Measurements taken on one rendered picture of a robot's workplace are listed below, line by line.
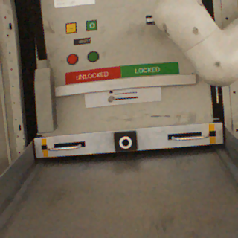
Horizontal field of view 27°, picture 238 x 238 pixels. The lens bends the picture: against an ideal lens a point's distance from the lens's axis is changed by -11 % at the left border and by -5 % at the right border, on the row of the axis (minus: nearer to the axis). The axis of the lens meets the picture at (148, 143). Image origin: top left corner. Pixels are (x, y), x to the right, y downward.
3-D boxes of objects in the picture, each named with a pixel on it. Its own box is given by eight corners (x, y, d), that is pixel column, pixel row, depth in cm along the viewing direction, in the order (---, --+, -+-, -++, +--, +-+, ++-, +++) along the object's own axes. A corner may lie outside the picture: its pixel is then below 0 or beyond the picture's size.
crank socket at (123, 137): (137, 150, 141) (136, 132, 140) (114, 152, 141) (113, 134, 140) (137, 148, 144) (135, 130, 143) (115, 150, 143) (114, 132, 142)
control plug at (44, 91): (53, 132, 132) (50, 68, 128) (38, 134, 132) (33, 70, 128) (58, 127, 140) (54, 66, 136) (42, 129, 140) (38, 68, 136)
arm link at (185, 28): (186, -25, 93) (142, 7, 94) (224, 24, 96) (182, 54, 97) (178, -16, 107) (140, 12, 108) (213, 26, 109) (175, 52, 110)
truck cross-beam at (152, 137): (223, 143, 144) (222, 122, 143) (36, 158, 143) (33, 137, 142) (220, 140, 149) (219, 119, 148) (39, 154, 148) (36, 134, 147)
